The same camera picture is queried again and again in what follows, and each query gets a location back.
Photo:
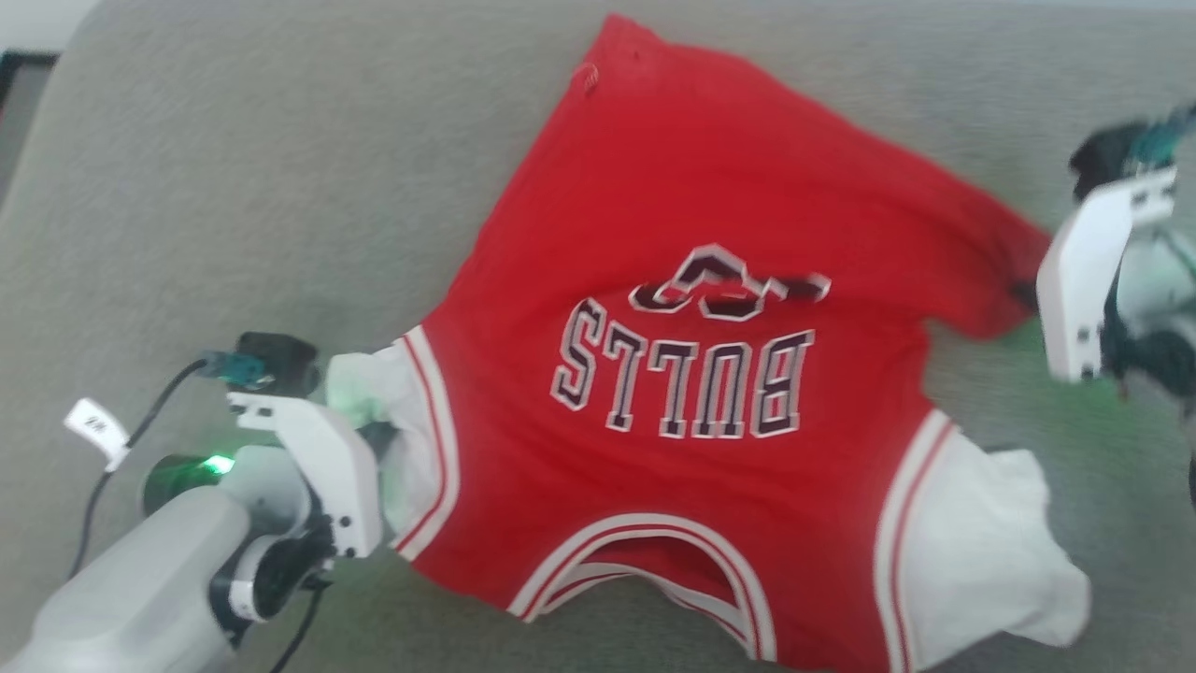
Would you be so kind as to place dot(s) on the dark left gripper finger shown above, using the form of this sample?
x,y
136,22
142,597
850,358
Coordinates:
x,y
377,439

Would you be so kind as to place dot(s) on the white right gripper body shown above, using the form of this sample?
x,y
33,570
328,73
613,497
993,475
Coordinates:
x,y
1093,280

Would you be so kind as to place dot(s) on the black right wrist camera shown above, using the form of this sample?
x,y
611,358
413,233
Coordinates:
x,y
1117,154

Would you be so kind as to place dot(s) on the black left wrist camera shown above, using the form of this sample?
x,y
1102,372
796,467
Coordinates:
x,y
276,363

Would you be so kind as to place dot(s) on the grey-white left robot arm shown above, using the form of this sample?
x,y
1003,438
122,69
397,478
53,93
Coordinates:
x,y
149,570

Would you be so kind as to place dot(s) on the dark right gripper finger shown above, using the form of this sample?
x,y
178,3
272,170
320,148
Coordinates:
x,y
1026,296

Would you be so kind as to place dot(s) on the black skirting strip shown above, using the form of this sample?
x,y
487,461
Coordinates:
x,y
23,65

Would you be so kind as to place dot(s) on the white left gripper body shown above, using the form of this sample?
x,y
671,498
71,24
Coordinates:
x,y
332,467

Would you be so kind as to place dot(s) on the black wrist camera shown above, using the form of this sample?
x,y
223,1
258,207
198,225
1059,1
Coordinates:
x,y
1117,154
276,363

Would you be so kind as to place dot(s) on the red Bulls basketball jersey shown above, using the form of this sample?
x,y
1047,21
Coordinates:
x,y
691,439

